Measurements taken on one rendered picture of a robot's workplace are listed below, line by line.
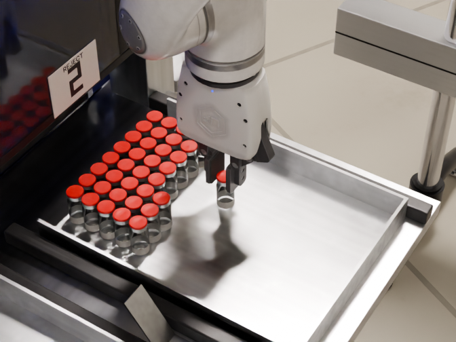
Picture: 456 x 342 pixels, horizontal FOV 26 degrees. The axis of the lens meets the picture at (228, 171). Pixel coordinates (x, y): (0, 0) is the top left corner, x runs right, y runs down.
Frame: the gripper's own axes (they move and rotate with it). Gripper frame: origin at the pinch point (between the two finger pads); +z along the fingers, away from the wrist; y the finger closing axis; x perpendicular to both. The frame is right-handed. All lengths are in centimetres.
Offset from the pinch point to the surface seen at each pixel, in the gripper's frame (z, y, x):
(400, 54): 45, -13, 88
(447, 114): 58, -1, 90
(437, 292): 94, 9, 74
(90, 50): -10.2, -18.1, -0.6
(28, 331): 5.7, -7.4, -27.3
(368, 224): 5.7, 16.1, 6.1
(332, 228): 5.7, 12.9, 3.2
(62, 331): 5.7, -4.4, -25.3
